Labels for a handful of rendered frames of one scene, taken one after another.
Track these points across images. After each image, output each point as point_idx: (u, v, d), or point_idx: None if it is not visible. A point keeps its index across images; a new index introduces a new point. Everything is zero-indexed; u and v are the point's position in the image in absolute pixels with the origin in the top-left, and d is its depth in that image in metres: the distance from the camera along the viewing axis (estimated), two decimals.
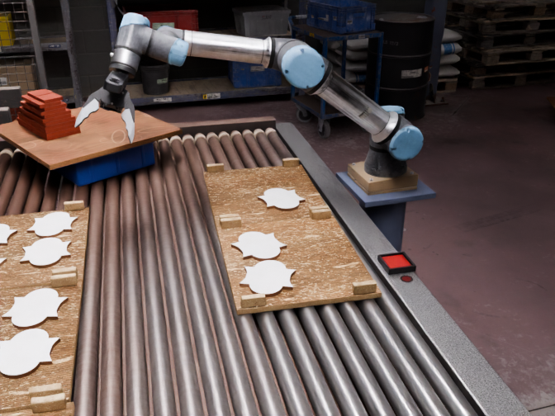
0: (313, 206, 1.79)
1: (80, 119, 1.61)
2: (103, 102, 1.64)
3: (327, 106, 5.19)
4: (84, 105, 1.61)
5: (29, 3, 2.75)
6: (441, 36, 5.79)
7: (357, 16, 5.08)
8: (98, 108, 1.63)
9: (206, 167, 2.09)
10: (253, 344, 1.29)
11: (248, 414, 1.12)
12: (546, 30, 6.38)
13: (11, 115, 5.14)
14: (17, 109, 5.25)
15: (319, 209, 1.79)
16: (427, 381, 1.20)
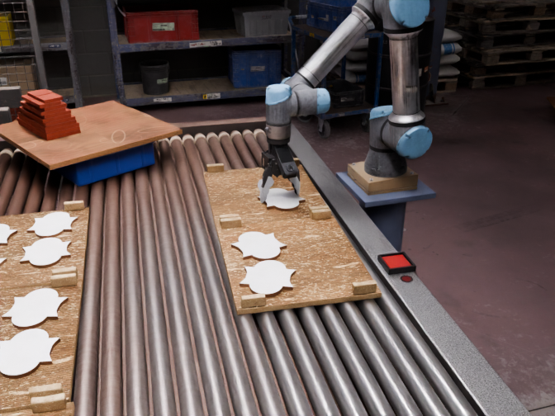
0: (313, 206, 1.79)
1: (264, 197, 1.86)
2: (273, 173, 1.84)
3: None
4: (263, 186, 1.84)
5: (29, 3, 2.75)
6: (441, 36, 5.79)
7: None
8: (273, 181, 1.85)
9: (206, 167, 2.09)
10: (253, 344, 1.29)
11: (248, 414, 1.12)
12: (546, 30, 6.38)
13: (11, 115, 5.14)
14: (17, 109, 5.25)
15: (319, 209, 1.79)
16: (427, 381, 1.20)
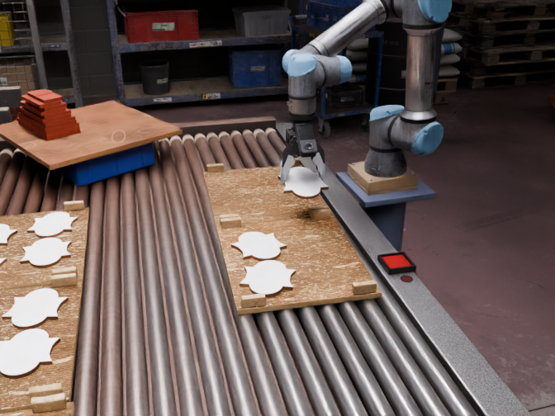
0: (313, 206, 1.79)
1: (284, 177, 1.71)
2: (295, 152, 1.69)
3: (327, 106, 5.19)
4: (282, 165, 1.69)
5: (29, 3, 2.75)
6: (441, 36, 5.79)
7: None
8: (295, 160, 1.70)
9: (206, 167, 2.09)
10: (253, 344, 1.29)
11: (248, 414, 1.12)
12: (546, 30, 6.38)
13: (11, 115, 5.14)
14: (17, 109, 5.25)
15: (319, 209, 1.79)
16: (427, 381, 1.20)
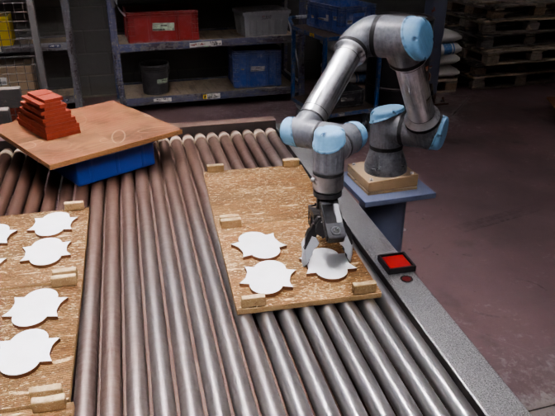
0: (313, 206, 1.79)
1: (306, 260, 1.52)
2: (319, 233, 1.51)
3: None
4: (305, 247, 1.50)
5: (29, 3, 2.75)
6: (441, 36, 5.79)
7: (357, 16, 5.08)
8: (318, 242, 1.51)
9: (206, 167, 2.09)
10: (253, 344, 1.29)
11: (248, 414, 1.12)
12: (546, 30, 6.38)
13: (11, 115, 5.14)
14: (17, 109, 5.25)
15: None
16: (427, 381, 1.20)
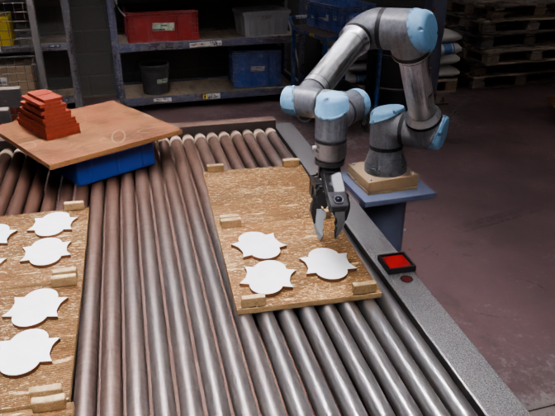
0: None
1: (320, 233, 1.49)
2: (320, 203, 1.47)
3: None
4: (314, 221, 1.47)
5: (29, 3, 2.75)
6: (441, 36, 5.79)
7: (357, 16, 5.08)
8: (325, 212, 1.47)
9: (206, 167, 2.09)
10: (253, 344, 1.29)
11: (248, 414, 1.12)
12: (546, 30, 6.38)
13: (11, 115, 5.14)
14: (17, 109, 5.25)
15: None
16: (427, 381, 1.20)
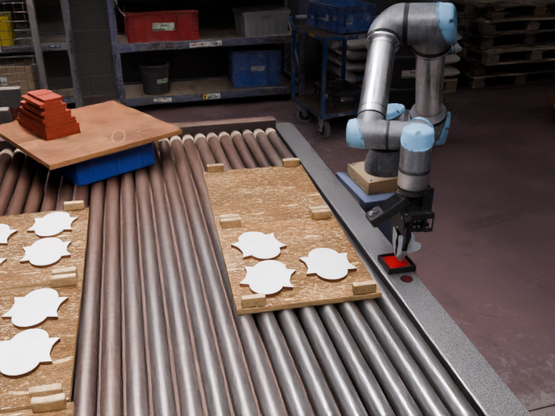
0: (313, 206, 1.79)
1: (394, 252, 1.58)
2: None
3: (327, 106, 5.19)
4: (391, 237, 1.58)
5: (29, 3, 2.75)
6: None
7: (357, 16, 5.08)
8: (398, 234, 1.55)
9: (206, 167, 2.09)
10: (253, 344, 1.29)
11: (248, 414, 1.12)
12: (546, 30, 6.38)
13: (11, 115, 5.14)
14: (17, 109, 5.25)
15: (319, 209, 1.79)
16: (427, 381, 1.20)
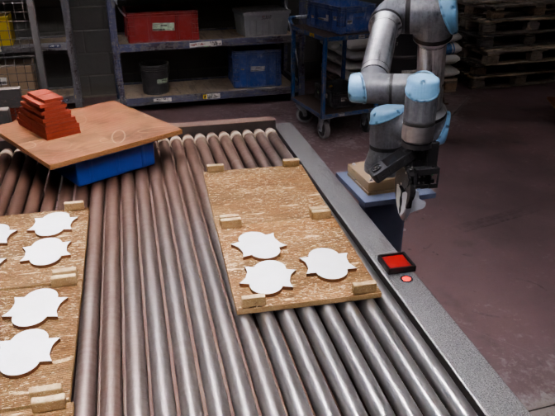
0: (313, 206, 1.79)
1: (398, 210, 1.52)
2: None
3: (327, 106, 5.19)
4: (395, 195, 1.53)
5: (29, 3, 2.75)
6: None
7: (357, 16, 5.08)
8: (402, 191, 1.50)
9: (206, 167, 2.09)
10: (253, 344, 1.29)
11: (248, 414, 1.12)
12: (546, 30, 6.38)
13: (11, 115, 5.14)
14: (17, 109, 5.25)
15: (319, 209, 1.79)
16: (427, 381, 1.20)
